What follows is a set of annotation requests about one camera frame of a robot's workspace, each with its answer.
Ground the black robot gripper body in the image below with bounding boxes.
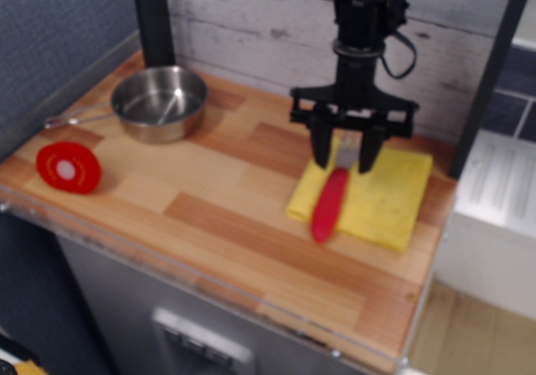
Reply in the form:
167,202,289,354
290,49,418,139

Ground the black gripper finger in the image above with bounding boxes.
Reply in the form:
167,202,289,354
358,124,386,174
309,116,334,168

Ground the red handled metal fork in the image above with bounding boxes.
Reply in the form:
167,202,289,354
311,131,359,244

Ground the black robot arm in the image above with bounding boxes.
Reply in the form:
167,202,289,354
290,0,419,173

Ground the yellow folded towel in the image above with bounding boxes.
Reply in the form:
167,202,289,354
285,136,434,254

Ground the small stainless steel pot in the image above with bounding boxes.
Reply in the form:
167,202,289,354
44,66,209,144

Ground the white ridged toy counter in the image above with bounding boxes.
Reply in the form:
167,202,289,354
435,131,535,318

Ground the clear acrylic edge guard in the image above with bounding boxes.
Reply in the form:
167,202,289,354
0,182,410,370

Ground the silver dispenser button panel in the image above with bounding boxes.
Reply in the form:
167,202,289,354
151,307,257,374

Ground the red toy tomato slice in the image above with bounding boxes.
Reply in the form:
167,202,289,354
36,141,102,194

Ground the grey toy fridge cabinet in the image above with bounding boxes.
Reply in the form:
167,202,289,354
56,231,394,375

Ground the yellow object bottom left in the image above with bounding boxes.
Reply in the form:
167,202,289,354
10,360,49,375

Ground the black vertical post right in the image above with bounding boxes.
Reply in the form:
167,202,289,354
448,0,528,180

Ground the black vertical post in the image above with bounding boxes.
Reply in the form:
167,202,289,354
448,0,528,180
135,0,176,67

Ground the black vertical post left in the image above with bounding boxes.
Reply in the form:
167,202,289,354
135,0,176,67

